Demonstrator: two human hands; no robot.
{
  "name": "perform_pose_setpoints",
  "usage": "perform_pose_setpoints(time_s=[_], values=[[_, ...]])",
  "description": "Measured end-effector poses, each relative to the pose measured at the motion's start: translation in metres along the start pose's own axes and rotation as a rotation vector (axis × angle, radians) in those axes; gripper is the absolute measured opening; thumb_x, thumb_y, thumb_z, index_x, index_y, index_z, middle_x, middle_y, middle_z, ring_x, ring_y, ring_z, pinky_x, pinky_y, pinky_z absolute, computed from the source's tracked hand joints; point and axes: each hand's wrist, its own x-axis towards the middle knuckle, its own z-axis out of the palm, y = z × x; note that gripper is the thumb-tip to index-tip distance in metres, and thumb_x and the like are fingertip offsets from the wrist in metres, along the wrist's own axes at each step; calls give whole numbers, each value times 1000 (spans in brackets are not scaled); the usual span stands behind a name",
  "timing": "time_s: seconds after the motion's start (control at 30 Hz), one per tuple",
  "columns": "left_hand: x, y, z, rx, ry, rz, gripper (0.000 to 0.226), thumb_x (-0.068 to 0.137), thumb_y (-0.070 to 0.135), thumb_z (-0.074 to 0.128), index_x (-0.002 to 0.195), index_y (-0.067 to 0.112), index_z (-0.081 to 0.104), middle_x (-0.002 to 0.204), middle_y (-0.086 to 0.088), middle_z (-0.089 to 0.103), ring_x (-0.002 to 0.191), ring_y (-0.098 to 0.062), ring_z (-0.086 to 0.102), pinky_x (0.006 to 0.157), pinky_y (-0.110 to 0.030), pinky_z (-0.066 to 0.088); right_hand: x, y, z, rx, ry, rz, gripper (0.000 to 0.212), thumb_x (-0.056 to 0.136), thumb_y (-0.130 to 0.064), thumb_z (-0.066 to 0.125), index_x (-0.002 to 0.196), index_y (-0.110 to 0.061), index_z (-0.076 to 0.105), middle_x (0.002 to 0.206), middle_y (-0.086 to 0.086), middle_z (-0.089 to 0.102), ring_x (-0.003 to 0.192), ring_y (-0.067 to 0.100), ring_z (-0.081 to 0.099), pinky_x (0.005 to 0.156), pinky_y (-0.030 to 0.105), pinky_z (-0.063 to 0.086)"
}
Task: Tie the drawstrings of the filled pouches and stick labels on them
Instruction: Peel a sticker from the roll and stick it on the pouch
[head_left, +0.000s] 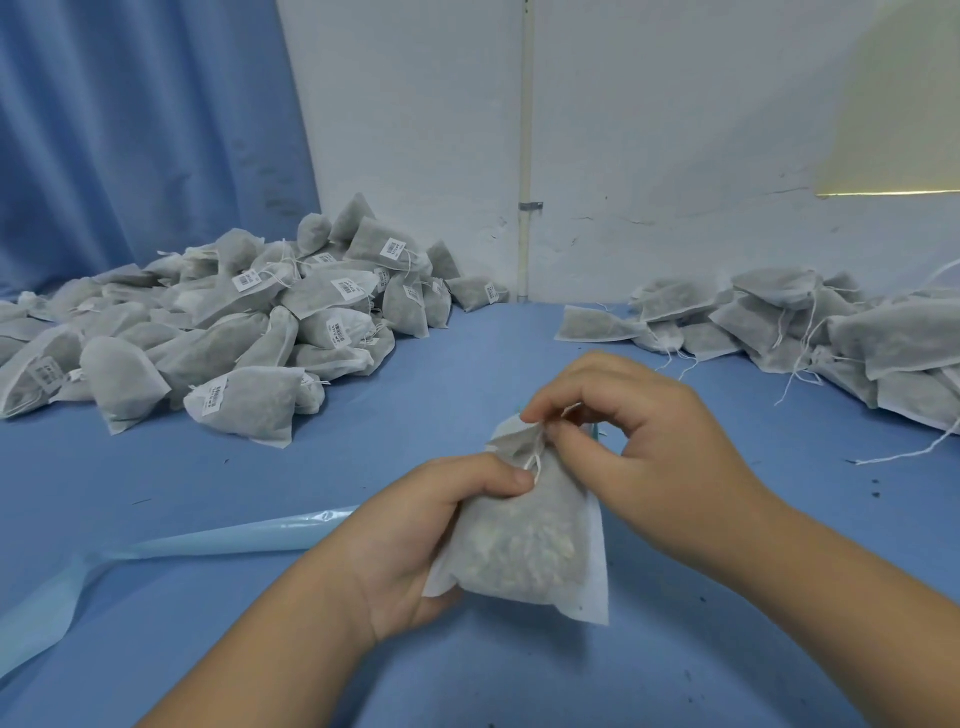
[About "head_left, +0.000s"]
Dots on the pile of unlabelled herb bags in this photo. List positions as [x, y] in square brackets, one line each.
[780, 345]

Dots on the white sachet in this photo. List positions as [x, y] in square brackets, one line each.
[533, 540]

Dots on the person's right hand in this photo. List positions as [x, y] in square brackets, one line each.
[660, 458]

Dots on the pile of labelled herb bags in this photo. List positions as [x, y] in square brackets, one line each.
[225, 323]

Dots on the blue label roll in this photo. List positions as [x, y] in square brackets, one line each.
[165, 555]

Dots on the blue curtain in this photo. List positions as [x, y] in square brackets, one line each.
[135, 135]

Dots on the person's left hand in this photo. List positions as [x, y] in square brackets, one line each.
[398, 548]

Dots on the white wall pipe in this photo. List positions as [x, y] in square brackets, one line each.
[527, 150]

